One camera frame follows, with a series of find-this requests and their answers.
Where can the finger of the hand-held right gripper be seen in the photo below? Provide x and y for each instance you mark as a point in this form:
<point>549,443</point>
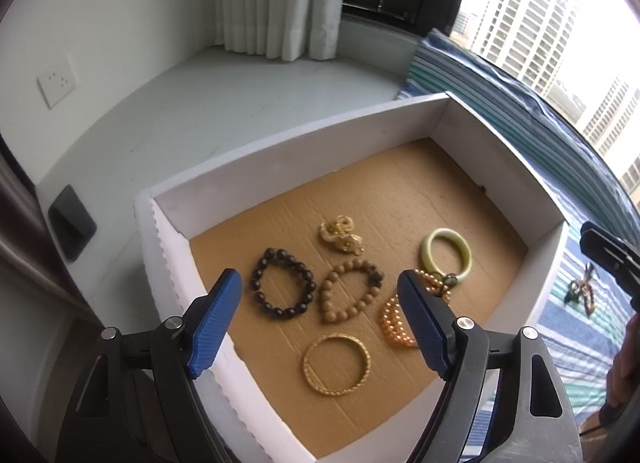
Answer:
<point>610,253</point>

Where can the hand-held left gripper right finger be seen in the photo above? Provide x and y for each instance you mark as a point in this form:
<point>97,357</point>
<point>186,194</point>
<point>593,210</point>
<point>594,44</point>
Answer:
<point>422,323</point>

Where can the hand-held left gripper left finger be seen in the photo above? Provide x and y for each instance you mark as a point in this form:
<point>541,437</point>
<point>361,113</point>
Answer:
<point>215,323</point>

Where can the pale green jade bangle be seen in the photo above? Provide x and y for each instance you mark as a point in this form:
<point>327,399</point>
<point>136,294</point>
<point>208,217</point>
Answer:
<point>427,255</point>

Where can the gold bangle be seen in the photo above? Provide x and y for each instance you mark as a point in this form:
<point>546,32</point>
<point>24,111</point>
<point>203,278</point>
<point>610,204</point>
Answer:
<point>306,368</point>

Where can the gold charm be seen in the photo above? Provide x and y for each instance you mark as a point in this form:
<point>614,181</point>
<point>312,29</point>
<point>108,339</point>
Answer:
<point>340,235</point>

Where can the white cardboard box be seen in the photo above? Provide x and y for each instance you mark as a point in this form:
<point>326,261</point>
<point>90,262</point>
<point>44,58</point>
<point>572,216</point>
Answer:
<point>400,183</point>

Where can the person's right hand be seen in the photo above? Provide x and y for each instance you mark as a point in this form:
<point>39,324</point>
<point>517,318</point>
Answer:
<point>627,373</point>

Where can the striped blue green cloth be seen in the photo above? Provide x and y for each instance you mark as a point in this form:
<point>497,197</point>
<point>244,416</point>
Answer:
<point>500,93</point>

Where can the black wall panel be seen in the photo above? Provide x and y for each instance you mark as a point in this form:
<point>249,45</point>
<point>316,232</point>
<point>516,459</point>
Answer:
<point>72,223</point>

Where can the white wall socket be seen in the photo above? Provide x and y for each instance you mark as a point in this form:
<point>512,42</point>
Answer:
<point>56,80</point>

